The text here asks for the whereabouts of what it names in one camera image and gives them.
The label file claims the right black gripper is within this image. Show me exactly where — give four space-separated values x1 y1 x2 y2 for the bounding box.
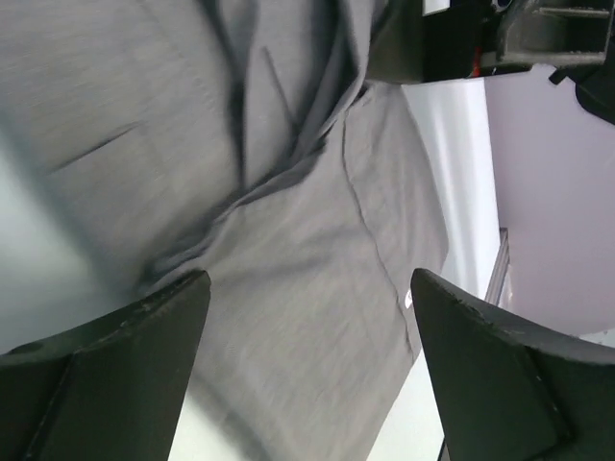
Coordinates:
366 0 614 85

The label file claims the grey long sleeve shirt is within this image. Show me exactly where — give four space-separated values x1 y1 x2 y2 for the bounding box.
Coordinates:
1 1 448 460

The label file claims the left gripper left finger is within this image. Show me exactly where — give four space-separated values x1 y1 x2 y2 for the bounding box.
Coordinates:
1 271 210 461

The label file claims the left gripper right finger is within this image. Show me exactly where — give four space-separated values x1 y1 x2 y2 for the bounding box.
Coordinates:
410 269 614 460

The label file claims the right aluminium frame post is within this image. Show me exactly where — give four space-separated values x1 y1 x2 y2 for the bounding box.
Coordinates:
484 228 510 305

